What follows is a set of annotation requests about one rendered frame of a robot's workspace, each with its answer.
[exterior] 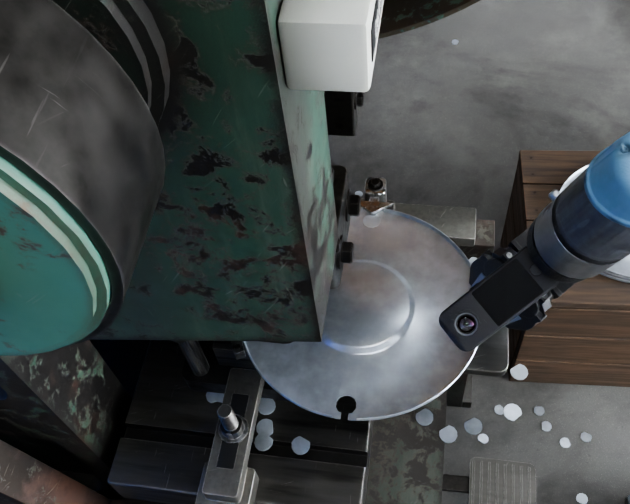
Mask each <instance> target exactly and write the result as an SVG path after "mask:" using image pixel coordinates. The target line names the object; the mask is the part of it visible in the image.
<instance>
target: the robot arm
mask: <svg viewBox="0 0 630 504"><path fill-rule="evenodd" d="M548 197H549V198H550V199H551V200H552V202H551V203H549V204H548V205H547V206H546V207H545V208H544V209H543V210H542V211H541V213H540V214H539V215H538V217H537V218H536V219H535V220H534V221H533V222H532V224H531V226H530V227H529V228H528V229H526V230H525V231H524V232H523V233H521V234H520V235H519V236H517V237H516V238H515V239H514V240H512V241H511V242H510V243H509V244H508V247H506V248H502V247H499V248H498V249H496V250H495V251H494V252H493V253H492V252H491V250H490V249H488V250H487V251H486V252H484V253H483V254H482V255H481V256H480V257H479V258H477V259H476V260H475V261H474V262H473V263H472V264H471V267H470V278H469V284H470V285H471V288H470V289H469V291H468V292H467V293H465V294H464V295H463V296H461V297H460V298H459V299H458V300H456V301H455V302H454V303H453V304H451V305H450V306H449V307H447V308H446V309H445V310H444V311H443V312H442V313H441V314H440V316H439V324H440V326H441V327H442V329H443V330H444V331H445V332H446V334H447V335H448V336H449V337H450V339H451V340H452V341H453V342H454V344H455V345H456V346H457V347H458V348H459V349H460V350H462V351H465V352H469V351H472V350H474V349H475V348H476V347H477V346H479V345H480V344H481V343H483V342H484V341H485V340H487V339H488V338H489V337H491V336H492V335H493V334H494V333H496V332H497V331H498V330H500V329H501V328H502V327H504V326H506V327H507V328H509V329H516V330H530V329H532V328H533V327H534V326H535V325H536V324H538V323H539V322H541V321H543V320H544V319H545V318H546V317H547V315H546V314H545V313H544V312H546V311H547V310H548V309H549V308H550V307H552V305H551V301H552V299H553V298H554V299H556V298H558V297H560V296H561V295H562V294H563V293H564V292H566V291H567V290H568V289H569V288H570V287H572V286H573V285H574V284H575V283H576V282H580V281H583V280H585V279H587V278H592V277H594V276H596V275H598V274H600V273H602V272H604V271H605V270H607V269H608V268H610V267H611V266H613V265H615V264H616V263H618V262H619V261H621V260H622V259H624V258H625V257H626V256H628V255H630V132H628V133H627V134H625V135H624V136H622V137H621V138H619V139H618V140H616V141H615V142H614V143H613V144H611V145H610V146H609V147H607V148H605V149H604V150H602V151H601V152H600V153H599V154H597V155H596V156H595V157H594V158H593V160H592V161H591V162H590V164H589V165H588V167H587V168H586V169H585V170H584V171H583V172H582V173H581V174H580V175H579V176H578V177H577V178H576V179H574V180H573V181H572V182H571V183H570V184H569V185H568V186H567V187H566V188H565V189H564V190H563V191H562V192H561V193H560V192H559V191H558V190H557V189H554V190H553V191H551V192H550V193H549V195H548Z"/></svg>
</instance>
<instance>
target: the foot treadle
mask: <svg viewBox="0 0 630 504"><path fill-rule="evenodd" d="M442 491H448V492H458V493H467V494H469V504H536V469H535V467H534V465H532V464H530V463H524V462H515V461H507V460H498V459H490V458H481V457H474V458H472V459H471V461H470V473H469V476H460V475H451V474H443V484H442Z"/></svg>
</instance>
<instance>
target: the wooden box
mask: <svg viewBox="0 0 630 504"><path fill-rule="evenodd" d="M600 152H601V151H552V150H520V151H519V160H518V164H517V169H516V173H515V178H514V183H513V187H512V192H511V197H510V201H509V206H508V210H507V215H506V220H505V224H504V229H503V233H502V238H501V243H500V245H501V247H502V248H506V247H508V244H509V243H510V242H511V241H512V240H514V239H515V238H516V237H517V236H519V235H520V234H521V233H523V232H524V231H525V230H526V229H528V228H529V227H530V226H531V224H532V222H533V221H534V220H535V219H536V218H537V217H538V215H539V214H540V213H541V211H542V210H543V209H544V208H545V207H546V206H547V205H548V204H549V203H551V202H552V200H551V199H550V198H549V197H548V195H549V193H550V192H551V191H553V190H554V189H557V190H558V191H560V189H561V187H562V185H563V184H564V183H565V181H566V180H567V179H568V178H569V177H570V176H571V175H572V174H573V173H575V172H576V171H578V170H579V169H581V168H583V167H585V166H587V165H589V164H590V162H591V161H592V160H593V158H594V157H595V156H596V155H597V154H599V153H600ZM551 305H552V307H550V308H549V309H548V310H547V311H546V312H544V313H545V314H546V315H547V317H546V318H545V319H544V320H543V321H541V322H539V323H538V324H536V325H535V326H534V327H533V328H532V329H530V330H516V329H509V365H508V369H507V371H508V373H509V381H516V382H536V383H557V384H577V385H598V386H618V387H630V283H625V282H621V281H617V280H614V279H611V278H608V277H605V276H603V275H601V274H598V275H596V276H594V277H592V278H587V279H585V280H583V281H580V282H576V283H575V284H574V285H573V286H572V287H570V288H569V289H568V290H567V291H566V292H564V293H563V294H562V295H561V296H560V297H558V298H556V299H554V298H553V299H552V301H551ZM518 364H521V365H524V366H525V367H526V368H527V370H528V375H527V377H526V378H525V379H524V380H516V379H514V378H513V377H512V376H511V373H510V370H511V368H513V367H515V366H516V365H518Z"/></svg>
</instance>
